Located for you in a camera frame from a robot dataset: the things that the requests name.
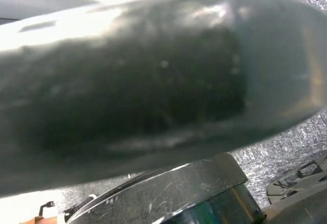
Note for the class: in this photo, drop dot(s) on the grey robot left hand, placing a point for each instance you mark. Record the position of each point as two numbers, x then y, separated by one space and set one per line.
153 80

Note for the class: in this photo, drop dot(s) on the dark robot leg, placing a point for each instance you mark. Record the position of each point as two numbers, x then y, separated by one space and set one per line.
178 195

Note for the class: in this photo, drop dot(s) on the pale robot foot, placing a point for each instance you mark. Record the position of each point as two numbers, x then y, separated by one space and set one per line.
294 195

